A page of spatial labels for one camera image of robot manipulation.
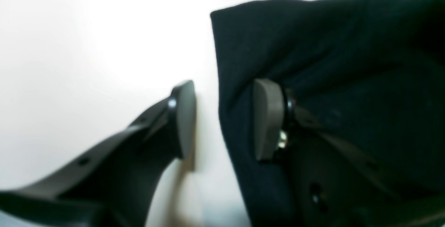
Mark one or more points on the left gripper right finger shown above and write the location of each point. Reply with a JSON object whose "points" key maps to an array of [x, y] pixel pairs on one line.
{"points": [[334, 183]]}

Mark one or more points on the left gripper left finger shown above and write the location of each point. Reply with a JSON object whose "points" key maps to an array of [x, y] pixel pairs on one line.
{"points": [[113, 183]]}

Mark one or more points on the black graphic t-shirt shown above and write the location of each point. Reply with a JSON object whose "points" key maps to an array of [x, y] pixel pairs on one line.
{"points": [[370, 71]]}

